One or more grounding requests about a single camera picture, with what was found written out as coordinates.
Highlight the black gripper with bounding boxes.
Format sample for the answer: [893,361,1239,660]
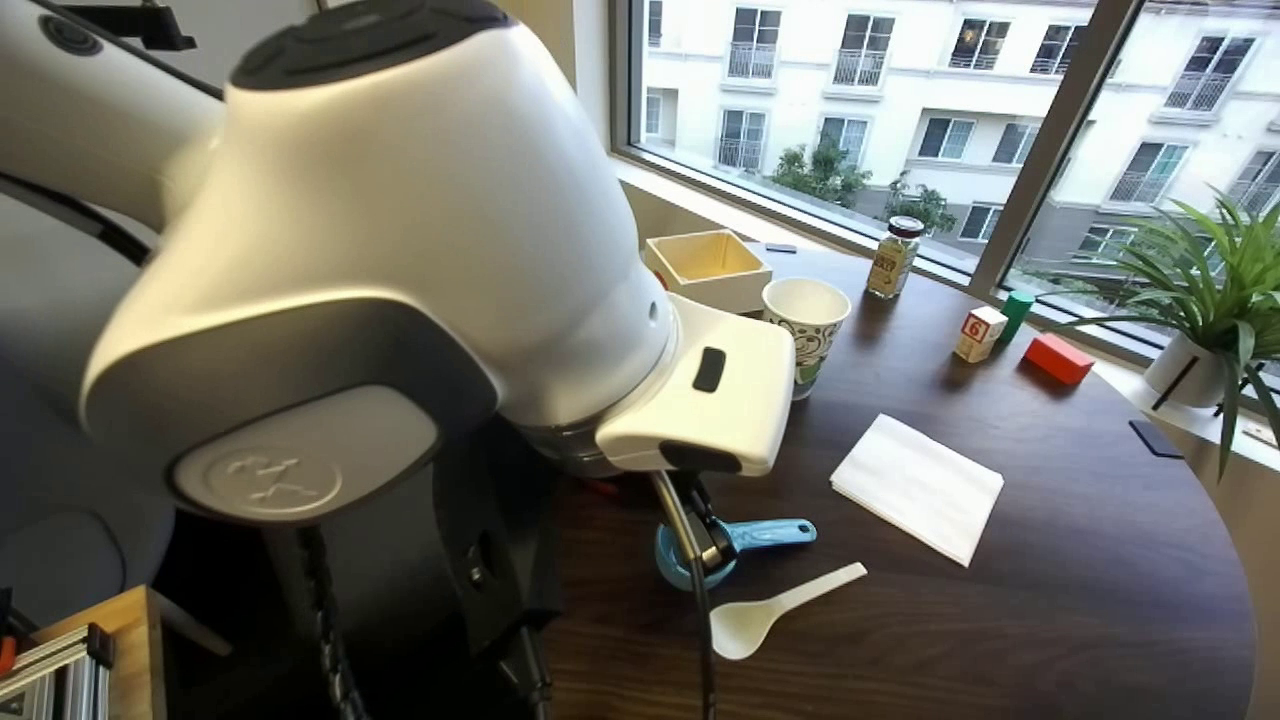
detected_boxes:
[553,447,735,578]

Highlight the blue measuring spoon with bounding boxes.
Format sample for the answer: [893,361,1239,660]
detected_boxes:
[652,515,821,597]

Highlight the white plastic spoon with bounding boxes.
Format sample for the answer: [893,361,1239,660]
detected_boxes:
[703,561,873,668]

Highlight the patterned paper cup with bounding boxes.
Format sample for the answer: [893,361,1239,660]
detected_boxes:
[759,277,856,403]

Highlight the white paper napkin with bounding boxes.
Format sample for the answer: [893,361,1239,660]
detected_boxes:
[827,411,1008,573]

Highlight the cream wooden box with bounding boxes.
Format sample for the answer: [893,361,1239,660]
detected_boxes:
[641,224,777,320]

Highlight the glass jar with dark lid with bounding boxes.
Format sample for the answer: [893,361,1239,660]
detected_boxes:
[863,212,928,307]

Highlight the green block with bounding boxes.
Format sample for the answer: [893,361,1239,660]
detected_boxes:
[994,287,1040,352]

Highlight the red block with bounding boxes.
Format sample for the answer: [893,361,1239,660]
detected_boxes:
[1021,330,1098,394]

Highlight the green potted plant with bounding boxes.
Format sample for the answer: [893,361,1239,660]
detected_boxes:
[1065,194,1280,483]

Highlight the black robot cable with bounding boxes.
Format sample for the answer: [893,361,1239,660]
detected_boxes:
[283,522,381,720]

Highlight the window with grey frame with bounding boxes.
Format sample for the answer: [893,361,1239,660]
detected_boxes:
[610,0,1280,368]

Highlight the aluminium rail stand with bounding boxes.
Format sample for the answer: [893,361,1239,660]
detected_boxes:
[0,620,119,720]

